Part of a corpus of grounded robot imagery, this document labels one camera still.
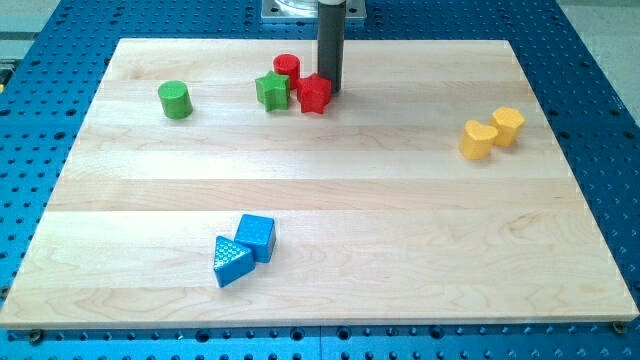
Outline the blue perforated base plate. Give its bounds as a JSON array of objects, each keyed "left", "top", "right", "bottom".
[{"left": 1, "top": 1, "right": 639, "bottom": 359}]

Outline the yellow heart block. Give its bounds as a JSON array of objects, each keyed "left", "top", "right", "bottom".
[{"left": 459, "top": 120, "right": 499, "bottom": 160}]

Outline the yellow hexagon block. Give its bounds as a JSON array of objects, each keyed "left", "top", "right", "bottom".
[{"left": 490, "top": 107, "right": 525, "bottom": 147}]

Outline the blue triangle block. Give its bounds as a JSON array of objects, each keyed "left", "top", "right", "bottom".
[{"left": 213, "top": 236, "right": 255, "bottom": 288}]

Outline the red star block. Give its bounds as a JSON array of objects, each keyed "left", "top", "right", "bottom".
[{"left": 297, "top": 73, "right": 332, "bottom": 114}]

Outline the light wooden board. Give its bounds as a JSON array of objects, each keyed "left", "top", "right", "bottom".
[{"left": 1, "top": 38, "right": 638, "bottom": 329}]

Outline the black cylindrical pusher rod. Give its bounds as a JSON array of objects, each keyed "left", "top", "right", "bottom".
[{"left": 317, "top": 0, "right": 346, "bottom": 93}]

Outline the green star block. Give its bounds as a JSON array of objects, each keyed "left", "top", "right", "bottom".
[{"left": 255, "top": 71, "right": 290, "bottom": 112}]

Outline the blue cube block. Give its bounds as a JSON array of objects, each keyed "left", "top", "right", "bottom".
[{"left": 234, "top": 214, "right": 276, "bottom": 263}]

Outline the green cylinder block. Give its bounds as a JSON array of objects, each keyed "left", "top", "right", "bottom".
[{"left": 157, "top": 80, "right": 193, "bottom": 120}]

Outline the red cylinder block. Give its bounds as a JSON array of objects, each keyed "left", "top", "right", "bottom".
[{"left": 273, "top": 53, "right": 301, "bottom": 90}]

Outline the silver robot mounting plate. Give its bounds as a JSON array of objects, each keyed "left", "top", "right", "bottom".
[{"left": 260, "top": 0, "right": 367, "bottom": 23}]

